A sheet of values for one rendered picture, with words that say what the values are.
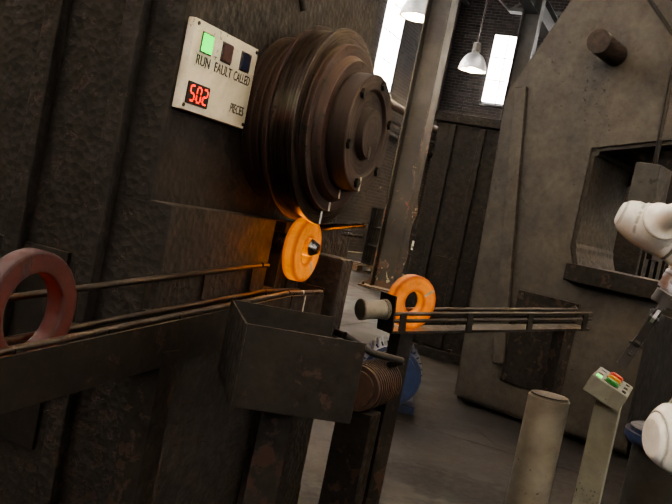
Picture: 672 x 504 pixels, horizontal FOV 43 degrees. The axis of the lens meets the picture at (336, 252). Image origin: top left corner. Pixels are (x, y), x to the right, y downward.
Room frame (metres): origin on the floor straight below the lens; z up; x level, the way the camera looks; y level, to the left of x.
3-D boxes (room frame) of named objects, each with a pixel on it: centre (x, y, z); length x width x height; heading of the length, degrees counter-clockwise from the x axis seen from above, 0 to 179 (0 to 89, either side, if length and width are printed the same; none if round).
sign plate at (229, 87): (1.83, 0.32, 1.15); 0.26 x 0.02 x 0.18; 158
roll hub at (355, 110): (2.06, 0.00, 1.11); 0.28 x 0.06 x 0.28; 158
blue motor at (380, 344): (4.34, -0.39, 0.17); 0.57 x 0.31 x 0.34; 178
